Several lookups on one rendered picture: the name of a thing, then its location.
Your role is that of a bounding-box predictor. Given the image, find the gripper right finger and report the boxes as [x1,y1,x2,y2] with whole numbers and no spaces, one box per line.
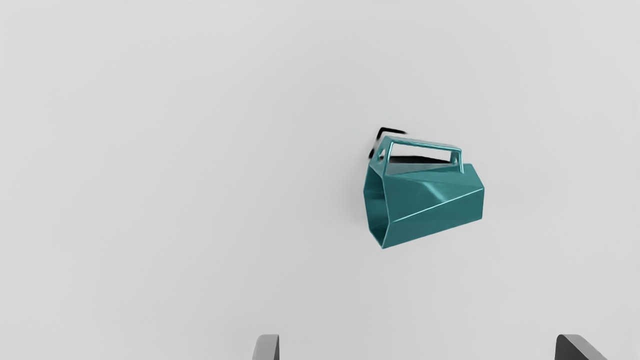
[555,334,609,360]

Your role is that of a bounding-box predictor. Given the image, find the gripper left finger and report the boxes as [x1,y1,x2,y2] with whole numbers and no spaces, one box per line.
[252,334,281,360]

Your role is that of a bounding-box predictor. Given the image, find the teal faceted mug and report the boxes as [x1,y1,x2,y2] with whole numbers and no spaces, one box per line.
[363,135,485,250]

